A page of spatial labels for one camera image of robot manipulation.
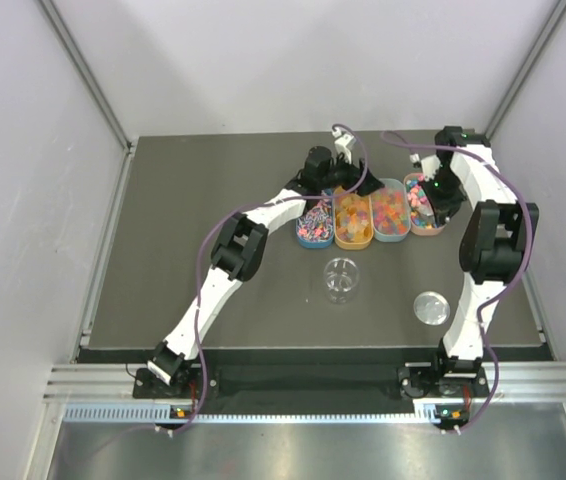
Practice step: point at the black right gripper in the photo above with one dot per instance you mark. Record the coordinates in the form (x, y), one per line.
(445, 209)

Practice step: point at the pink candy tray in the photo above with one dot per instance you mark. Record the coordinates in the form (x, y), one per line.
(415, 192)

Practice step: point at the aluminium right frame post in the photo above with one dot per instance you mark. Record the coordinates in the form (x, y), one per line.
(533, 54)

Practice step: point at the aluminium frame post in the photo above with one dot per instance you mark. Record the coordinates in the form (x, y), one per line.
(533, 54)
(76, 57)

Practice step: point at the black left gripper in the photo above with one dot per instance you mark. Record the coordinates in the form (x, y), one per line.
(351, 173)

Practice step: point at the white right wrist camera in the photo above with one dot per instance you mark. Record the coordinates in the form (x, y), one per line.
(429, 165)

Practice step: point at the orange candy tray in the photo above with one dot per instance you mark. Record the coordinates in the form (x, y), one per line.
(353, 222)

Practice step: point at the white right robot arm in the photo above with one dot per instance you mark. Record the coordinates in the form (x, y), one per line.
(494, 250)

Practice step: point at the aluminium front frame rail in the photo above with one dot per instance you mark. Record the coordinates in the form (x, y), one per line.
(525, 382)

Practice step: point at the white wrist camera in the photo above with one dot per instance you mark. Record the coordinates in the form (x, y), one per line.
(429, 165)
(343, 143)

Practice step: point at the light blue candy tray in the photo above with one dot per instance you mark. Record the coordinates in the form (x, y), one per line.
(390, 212)

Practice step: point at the aluminium left frame post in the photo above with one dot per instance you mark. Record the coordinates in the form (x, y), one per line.
(76, 57)

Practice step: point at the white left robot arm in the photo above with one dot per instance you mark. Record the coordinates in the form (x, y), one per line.
(239, 243)

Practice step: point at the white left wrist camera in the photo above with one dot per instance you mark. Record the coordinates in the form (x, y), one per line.
(343, 143)

